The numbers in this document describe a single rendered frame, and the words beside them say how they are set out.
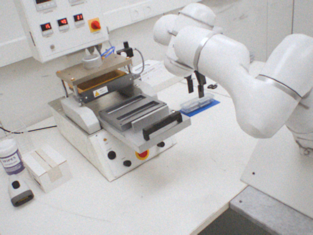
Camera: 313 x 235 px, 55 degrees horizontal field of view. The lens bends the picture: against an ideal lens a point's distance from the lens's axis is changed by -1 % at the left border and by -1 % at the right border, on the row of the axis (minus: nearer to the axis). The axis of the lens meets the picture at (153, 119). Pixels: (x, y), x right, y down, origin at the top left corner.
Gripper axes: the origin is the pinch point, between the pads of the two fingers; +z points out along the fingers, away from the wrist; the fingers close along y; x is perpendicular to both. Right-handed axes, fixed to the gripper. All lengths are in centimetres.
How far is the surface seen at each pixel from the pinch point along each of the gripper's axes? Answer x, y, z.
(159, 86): -2.2, -32.9, 7.0
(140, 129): -47, 32, -13
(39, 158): -79, -1, 0
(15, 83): -74, -56, -15
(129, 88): -33.6, -2.3, -13.0
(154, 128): -45, 39, -16
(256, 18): 133, -82, 5
